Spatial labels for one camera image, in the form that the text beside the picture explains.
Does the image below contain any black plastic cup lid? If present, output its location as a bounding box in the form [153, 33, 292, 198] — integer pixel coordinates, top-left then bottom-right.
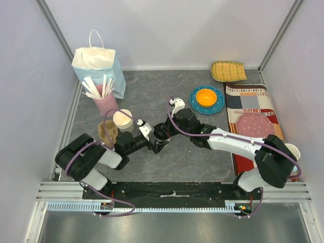
[153, 123, 169, 140]

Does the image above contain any stack of white paper cups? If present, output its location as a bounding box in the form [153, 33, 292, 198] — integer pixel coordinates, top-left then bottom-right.
[113, 111, 134, 133]

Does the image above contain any brown cardboard cup carrier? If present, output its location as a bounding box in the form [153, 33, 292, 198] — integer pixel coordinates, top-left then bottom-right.
[98, 120, 118, 147]

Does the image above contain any light blue paper bag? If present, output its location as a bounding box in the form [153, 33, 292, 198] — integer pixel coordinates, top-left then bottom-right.
[71, 30, 126, 99]

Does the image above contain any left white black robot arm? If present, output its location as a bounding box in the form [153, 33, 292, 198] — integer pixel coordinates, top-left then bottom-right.
[55, 132, 169, 199]

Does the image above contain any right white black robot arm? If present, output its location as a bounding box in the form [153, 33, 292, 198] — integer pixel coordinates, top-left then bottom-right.
[154, 108, 300, 199]

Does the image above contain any orange bowl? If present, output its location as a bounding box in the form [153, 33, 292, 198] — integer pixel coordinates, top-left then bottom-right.
[196, 89, 217, 108]

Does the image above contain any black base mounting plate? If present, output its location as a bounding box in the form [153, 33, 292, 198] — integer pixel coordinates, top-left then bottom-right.
[82, 181, 263, 210]

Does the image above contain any blue dotted plate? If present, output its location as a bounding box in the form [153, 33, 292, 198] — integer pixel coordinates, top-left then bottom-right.
[189, 86, 225, 115]

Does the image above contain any pink straw holder cup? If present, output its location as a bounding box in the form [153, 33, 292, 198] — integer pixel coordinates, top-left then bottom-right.
[93, 93, 118, 116]

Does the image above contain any colourful patterned placemat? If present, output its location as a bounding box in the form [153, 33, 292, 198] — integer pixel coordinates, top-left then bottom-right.
[222, 81, 288, 177]

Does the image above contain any yellow woven tray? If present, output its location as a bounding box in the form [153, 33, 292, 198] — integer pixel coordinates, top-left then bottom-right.
[211, 61, 247, 83]

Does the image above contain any pink dotted plate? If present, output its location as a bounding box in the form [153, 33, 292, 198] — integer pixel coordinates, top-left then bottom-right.
[236, 112, 274, 138]

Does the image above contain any white wrapped straws bundle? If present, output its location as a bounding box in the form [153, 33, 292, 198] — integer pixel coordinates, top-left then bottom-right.
[81, 75, 114, 100]

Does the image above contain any light blue mug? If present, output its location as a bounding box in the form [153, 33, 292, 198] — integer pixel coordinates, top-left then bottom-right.
[285, 143, 301, 160]

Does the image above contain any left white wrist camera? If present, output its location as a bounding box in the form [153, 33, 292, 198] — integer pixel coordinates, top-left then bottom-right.
[139, 123, 152, 141]

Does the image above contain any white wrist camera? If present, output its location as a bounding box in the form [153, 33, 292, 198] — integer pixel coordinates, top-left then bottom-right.
[169, 98, 185, 116]
[139, 123, 152, 141]

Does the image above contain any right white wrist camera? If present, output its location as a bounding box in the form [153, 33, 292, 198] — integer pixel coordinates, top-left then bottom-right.
[169, 98, 185, 116]

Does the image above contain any slotted cable duct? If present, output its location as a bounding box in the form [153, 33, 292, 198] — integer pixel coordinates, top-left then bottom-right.
[47, 201, 240, 213]

